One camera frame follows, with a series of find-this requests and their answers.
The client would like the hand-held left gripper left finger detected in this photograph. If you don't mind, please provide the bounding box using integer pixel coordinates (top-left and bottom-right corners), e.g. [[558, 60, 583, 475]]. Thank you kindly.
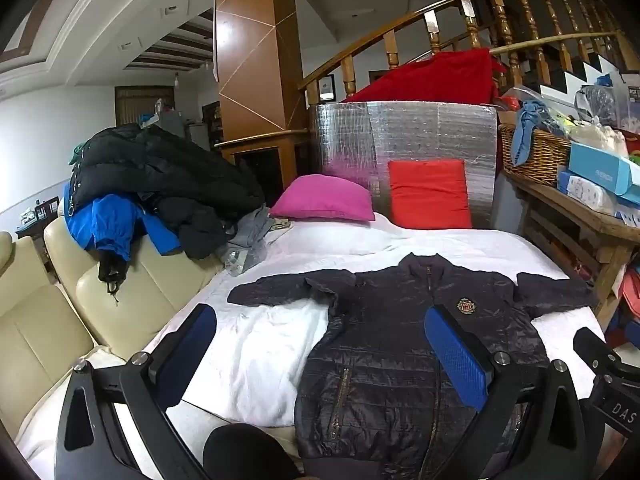
[[54, 304, 218, 480]]

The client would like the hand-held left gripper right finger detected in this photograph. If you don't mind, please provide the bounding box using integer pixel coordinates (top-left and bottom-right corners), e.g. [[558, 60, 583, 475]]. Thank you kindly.
[[424, 305, 588, 480]]

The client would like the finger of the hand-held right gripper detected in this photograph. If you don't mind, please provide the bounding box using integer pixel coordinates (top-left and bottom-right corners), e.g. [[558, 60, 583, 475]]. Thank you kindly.
[[573, 327, 623, 381]]

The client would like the black quilted jacket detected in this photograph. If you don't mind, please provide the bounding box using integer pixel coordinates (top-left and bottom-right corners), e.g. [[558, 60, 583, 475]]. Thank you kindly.
[[227, 252, 601, 480]]

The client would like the red plastic object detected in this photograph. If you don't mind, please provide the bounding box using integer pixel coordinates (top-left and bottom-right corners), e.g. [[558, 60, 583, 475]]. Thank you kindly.
[[620, 270, 640, 322]]

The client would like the white blanket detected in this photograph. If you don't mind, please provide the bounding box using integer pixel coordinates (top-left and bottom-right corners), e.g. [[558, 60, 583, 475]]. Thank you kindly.
[[15, 212, 608, 480]]

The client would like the grey garment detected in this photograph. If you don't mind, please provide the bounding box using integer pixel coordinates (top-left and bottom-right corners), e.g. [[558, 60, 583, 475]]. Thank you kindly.
[[220, 205, 293, 276]]

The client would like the wooden table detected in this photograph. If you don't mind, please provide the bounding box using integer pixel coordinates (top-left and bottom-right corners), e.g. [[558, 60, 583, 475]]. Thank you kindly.
[[502, 167, 640, 333]]

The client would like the cream leather sofa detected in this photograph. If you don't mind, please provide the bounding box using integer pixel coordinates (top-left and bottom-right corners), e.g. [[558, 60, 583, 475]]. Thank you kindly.
[[0, 200, 223, 436]]

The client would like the blue jacket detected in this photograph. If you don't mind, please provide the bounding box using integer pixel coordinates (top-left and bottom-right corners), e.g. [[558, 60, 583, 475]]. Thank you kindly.
[[64, 182, 183, 263]]

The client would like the white patterned tissue pack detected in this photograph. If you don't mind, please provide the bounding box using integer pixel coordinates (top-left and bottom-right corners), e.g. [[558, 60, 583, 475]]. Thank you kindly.
[[557, 170, 621, 217]]

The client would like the red pillow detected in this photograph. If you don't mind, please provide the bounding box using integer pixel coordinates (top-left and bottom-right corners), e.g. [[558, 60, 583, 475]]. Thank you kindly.
[[387, 159, 473, 230]]

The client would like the light blue cardboard box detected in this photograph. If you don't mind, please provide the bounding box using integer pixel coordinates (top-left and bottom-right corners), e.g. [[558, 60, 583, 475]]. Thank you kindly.
[[568, 141, 640, 197]]

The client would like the wicker basket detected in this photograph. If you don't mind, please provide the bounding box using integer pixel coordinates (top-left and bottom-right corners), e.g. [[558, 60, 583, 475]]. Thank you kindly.
[[497, 124, 573, 187]]

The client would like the dark wooden chair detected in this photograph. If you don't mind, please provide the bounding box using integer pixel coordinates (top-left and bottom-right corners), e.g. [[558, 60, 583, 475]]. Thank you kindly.
[[15, 197, 61, 241]]

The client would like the pink pillow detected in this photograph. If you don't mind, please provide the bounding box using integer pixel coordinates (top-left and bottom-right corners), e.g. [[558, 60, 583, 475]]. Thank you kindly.
[[270, 174, 376, 223]]

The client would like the white refrigerator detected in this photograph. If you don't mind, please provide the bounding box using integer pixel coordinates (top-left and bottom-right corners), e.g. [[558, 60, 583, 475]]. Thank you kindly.
[[187, 122, 211, 152]]

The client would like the blue cloth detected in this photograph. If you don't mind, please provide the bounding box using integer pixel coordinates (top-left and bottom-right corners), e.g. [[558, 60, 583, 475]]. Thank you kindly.
[[510, 100, 551, 167]]

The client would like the silver foil insulation panel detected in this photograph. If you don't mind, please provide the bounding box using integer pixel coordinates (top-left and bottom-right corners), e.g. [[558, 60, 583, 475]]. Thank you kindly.
[[307, 100, 501, 231]]

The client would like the clear plastic bag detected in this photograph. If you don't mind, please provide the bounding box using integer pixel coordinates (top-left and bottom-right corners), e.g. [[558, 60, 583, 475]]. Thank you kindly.
[[575, 85, 631, 126]]

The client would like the brown curtain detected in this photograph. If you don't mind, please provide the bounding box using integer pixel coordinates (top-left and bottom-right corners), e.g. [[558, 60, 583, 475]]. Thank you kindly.
[[115, 85, 176, 127]]

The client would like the clear storage container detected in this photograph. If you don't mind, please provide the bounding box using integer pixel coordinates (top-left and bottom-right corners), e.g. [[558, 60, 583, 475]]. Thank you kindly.
[[615, 72, 640, 131]]

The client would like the black and white staircase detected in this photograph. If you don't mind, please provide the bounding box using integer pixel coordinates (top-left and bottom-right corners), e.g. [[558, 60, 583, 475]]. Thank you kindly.
[[520, 45, 626, 106]]

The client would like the red cloth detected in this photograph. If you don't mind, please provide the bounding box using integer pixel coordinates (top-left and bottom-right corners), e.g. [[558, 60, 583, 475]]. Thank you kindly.
[[345, 49, 501, 106]]

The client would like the wooden pillar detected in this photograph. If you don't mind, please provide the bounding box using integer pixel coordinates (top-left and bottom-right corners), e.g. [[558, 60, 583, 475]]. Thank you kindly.
[[214, 0, 311, 196]]

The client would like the wooden stair railing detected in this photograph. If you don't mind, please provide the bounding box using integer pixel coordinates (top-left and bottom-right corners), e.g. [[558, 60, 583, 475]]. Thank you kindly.
[[297, 0, 631, 106]]

